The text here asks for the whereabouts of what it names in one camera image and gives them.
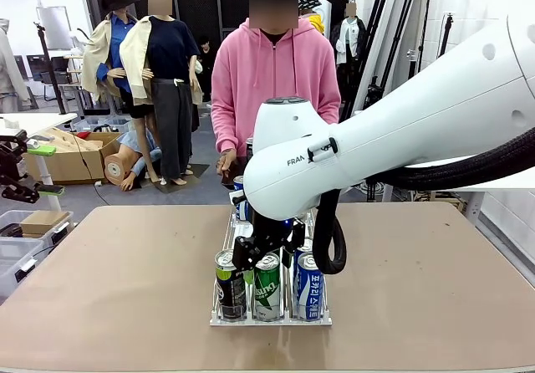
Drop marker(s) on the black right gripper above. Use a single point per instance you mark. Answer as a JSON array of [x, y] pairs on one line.
[[271, 233]]

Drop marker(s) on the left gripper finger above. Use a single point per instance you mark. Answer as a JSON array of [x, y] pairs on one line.
[[39, 150], [50, 190]]

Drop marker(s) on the green Chilsung cider can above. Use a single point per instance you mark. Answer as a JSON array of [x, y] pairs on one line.
[[267, 293]]

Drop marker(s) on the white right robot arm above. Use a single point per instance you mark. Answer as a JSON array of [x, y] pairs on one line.
[[376, 147]]

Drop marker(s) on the pink-sleeved right forearm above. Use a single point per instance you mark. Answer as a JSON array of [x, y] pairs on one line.
[[223, 130]]

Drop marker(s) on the person in pink hoodie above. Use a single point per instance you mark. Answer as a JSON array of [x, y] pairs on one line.
[[271, 76]]

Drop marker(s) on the standing person in black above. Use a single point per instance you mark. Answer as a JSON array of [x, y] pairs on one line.
[[206, 67]]

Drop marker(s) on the person's right hand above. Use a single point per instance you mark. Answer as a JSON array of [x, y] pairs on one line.
[[227, 163]]

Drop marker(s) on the brown cardboard box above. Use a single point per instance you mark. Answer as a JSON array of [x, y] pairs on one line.
[[67, 159]]

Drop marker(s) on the white side table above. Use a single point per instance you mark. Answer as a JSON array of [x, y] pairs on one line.
[[29, 122]]

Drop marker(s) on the small flat cardboard box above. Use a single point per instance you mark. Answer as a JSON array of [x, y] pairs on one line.
[[42, 221]]

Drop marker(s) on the blue Pocari Sweat can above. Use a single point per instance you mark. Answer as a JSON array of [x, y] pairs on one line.
[[307, 245], [239, 195], [310, 293]]

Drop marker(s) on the clear plastic storage bin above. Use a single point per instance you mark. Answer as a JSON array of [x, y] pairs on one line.
[[58, 228], [21, 264]]

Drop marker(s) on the clear white can rack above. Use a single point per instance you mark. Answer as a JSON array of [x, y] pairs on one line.
[[271, 322]]

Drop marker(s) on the black tripod stand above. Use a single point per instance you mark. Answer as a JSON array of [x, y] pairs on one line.
[[50, 67]]

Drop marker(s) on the lying mannequin in light blue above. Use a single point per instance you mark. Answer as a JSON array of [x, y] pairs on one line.
[[129, 159]]

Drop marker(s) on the mannequin in grey hoodie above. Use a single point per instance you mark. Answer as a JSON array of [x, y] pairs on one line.
[[8, 67]]

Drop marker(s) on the mannequin with black bucket hat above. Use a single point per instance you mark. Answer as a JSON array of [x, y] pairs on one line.
[[106, 51]]

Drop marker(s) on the white board panel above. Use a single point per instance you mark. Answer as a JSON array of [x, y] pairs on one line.
[[54, 28]]

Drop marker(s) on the mannequin with cream jacket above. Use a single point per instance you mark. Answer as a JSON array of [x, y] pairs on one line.
[[169, 76]]

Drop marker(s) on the figure in white black jacket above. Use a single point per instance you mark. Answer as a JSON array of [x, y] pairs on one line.
[[349, 42]]

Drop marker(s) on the leaning black stand poles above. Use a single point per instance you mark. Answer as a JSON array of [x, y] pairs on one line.
[[384, 34]]

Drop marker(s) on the mannequin with yellow vest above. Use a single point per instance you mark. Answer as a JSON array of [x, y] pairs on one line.
[[311, 1]]

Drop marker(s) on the black light stand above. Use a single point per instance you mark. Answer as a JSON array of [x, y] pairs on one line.
[[446, 34]]

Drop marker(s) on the black mannequin base plate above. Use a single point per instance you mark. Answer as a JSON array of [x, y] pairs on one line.
[[196, 170]]

